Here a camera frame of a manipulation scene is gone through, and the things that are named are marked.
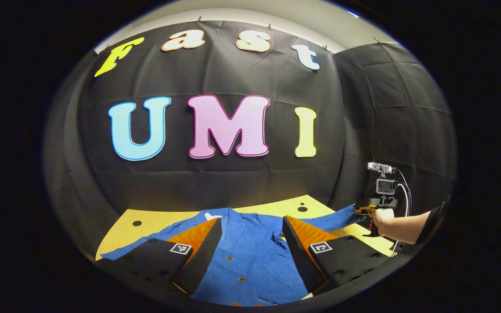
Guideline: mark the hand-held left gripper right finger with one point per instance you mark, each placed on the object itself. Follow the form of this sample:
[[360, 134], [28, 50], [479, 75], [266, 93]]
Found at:
[[300, 256]]

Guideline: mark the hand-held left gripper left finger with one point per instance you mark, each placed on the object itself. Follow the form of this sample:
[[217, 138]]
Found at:
[[200, 261]]

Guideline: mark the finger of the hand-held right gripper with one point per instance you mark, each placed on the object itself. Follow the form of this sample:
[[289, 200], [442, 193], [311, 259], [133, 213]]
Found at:
[[363, 210]]

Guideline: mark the blue button shirt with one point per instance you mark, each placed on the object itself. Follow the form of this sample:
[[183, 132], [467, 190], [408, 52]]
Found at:
[[250, 243]]

